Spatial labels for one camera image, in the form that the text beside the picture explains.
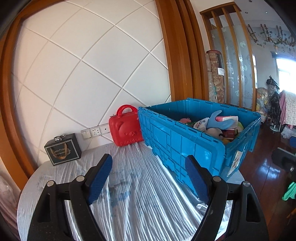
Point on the black gift box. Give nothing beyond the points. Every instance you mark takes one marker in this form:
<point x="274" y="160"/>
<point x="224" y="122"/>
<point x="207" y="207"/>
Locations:
<point x="62" y="149"/>

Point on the red bear toy suitcase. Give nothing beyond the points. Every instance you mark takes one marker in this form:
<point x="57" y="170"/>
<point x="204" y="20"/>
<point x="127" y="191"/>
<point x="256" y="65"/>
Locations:
<point x="125" y="127"/>

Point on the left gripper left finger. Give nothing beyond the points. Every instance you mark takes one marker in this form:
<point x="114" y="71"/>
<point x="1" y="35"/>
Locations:
<point x="49" y="220"/>

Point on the pink tissue pack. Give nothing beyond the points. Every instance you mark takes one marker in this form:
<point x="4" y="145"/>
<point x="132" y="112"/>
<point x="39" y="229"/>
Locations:
<point x="227" y="118"/>

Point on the rolled patterned carpet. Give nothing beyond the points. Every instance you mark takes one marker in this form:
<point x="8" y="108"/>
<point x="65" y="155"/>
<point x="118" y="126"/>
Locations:
<point x="215" y="70"/>

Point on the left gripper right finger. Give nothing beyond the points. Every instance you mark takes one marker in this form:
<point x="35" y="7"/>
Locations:
<point x="246" y="221"/>

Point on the blue plastic storage crate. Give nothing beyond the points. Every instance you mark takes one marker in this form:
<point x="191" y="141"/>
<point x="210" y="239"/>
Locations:
<point x="173" y="141"/>

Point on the blue plastic boomerang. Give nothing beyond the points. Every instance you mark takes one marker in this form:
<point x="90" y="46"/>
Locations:
<point x="223" y="125"/>

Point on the white wall socket panel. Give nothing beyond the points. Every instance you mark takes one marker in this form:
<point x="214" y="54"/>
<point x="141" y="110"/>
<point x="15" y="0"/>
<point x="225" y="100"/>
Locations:
<point x="95" y="131"/>

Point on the pink pig plush toy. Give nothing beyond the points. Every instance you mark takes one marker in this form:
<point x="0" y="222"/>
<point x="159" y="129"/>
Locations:
<point x="185" y="120"/>

